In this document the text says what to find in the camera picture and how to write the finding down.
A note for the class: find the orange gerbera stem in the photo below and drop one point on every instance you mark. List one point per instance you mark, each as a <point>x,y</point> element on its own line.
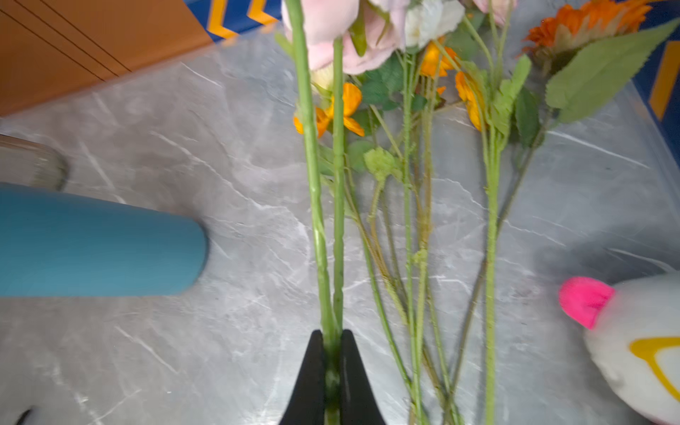
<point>572,63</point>

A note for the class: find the teal cylindrical vase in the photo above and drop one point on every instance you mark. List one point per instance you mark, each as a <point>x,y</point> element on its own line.
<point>55,244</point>

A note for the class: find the white plush toy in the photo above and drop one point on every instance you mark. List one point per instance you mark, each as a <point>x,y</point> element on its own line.
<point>631,331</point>

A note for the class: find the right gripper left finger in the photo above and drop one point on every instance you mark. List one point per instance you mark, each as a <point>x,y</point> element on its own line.
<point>307,402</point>

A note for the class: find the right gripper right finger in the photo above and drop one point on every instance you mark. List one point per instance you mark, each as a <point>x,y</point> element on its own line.
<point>357,400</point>

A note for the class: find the orange yellow small flower stem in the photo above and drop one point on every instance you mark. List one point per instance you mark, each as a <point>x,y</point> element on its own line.
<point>345,113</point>

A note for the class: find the clear glass vase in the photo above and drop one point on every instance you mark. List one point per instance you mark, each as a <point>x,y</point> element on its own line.
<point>32,164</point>

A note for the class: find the pink rose spray stem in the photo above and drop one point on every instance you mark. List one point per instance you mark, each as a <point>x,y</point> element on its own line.
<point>435,39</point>

